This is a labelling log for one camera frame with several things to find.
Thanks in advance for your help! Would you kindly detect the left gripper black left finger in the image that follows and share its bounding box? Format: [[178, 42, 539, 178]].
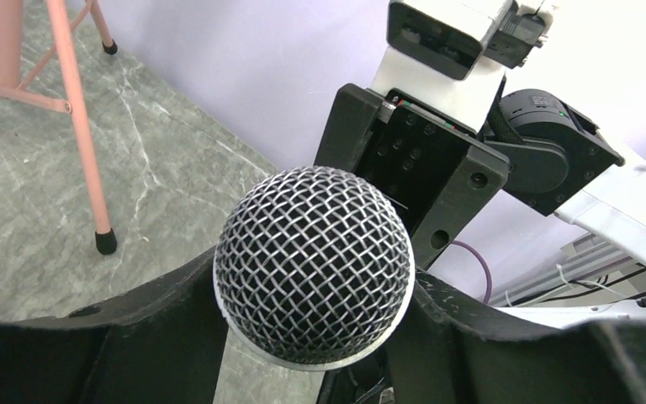
[[0, 251, 228, 403]]

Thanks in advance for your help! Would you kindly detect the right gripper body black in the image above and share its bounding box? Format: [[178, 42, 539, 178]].
[[314, 83, 509, 269]]

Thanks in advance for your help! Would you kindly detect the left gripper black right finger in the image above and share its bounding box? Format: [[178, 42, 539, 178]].
[[384, 272, 646, 403]]

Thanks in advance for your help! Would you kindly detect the glitter black microphone silver head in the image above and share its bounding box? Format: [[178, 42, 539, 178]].
[[213, 166, 416, 372]]

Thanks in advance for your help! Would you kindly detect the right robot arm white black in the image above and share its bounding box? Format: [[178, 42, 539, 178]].
[[315, 84, 646, 269]]

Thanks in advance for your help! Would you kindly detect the pink music stand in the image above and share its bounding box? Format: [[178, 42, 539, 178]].
[[0, 0, 119, 255]]

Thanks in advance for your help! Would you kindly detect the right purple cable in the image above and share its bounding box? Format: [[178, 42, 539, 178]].
[[449, 241, 494, 305]]

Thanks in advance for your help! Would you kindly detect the aluminium frame rail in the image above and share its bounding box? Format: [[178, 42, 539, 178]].
[[489, 234, 646, 307]]

